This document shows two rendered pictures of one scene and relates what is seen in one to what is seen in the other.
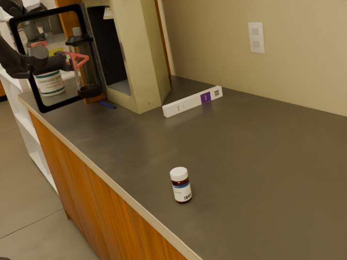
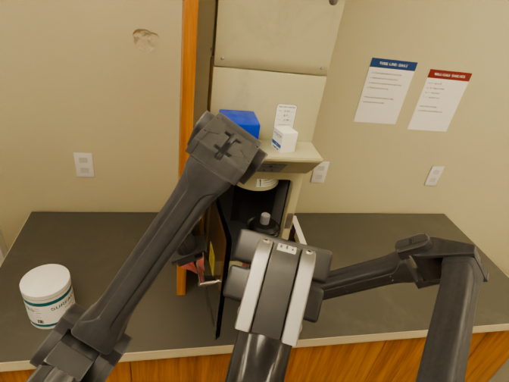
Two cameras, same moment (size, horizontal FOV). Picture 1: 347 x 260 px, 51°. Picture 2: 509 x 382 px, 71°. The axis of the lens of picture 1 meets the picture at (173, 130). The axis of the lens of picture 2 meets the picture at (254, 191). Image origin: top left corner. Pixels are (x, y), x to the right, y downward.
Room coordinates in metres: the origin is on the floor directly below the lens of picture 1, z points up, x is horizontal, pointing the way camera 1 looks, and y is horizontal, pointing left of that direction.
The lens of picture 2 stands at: (1.28, 1.17, 1.95)
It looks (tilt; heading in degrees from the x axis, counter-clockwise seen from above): 32 degrees down; 284
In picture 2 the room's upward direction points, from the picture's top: 9 degrees clockwise
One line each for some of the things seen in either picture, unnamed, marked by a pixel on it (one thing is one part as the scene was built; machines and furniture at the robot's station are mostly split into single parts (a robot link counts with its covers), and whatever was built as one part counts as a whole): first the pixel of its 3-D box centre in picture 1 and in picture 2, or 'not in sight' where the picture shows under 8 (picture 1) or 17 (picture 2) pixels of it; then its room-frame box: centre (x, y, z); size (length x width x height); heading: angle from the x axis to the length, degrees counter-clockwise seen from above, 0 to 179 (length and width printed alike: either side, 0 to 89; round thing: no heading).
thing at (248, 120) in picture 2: not in sight; (237, 132); (1.57, 0.30, 1.56); 0.10 x 0.10 x 0.09; 29
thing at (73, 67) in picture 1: (76, 59); not in sight; (1.40, 0.31, 1.20); 0.09 x 0.07 x 0.07; 121
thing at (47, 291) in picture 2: not in sight; (49, 295); (2.00, 0.62, 1.02); 0.13 x 0.13 x 0.15
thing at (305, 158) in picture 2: not in sight; (263, 163); (1.49, 0.25, 1.46); 0.32 x 0.12 x 0.10; 29
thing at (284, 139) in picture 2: not in sight; (284, 139); (1.45, 0.23, 1.54); 0.05 x 0.05 x 0.06; 46
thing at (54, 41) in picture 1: (59, 59); (212, 258); (1.56, 0.42, 1.19); 0.30 x 0.01 x 0.40; 124
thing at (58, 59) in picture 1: (55, 63); not in sight; (1.39, 0.39, 1.21); 0.10 x 0.07 x 0.07; 31
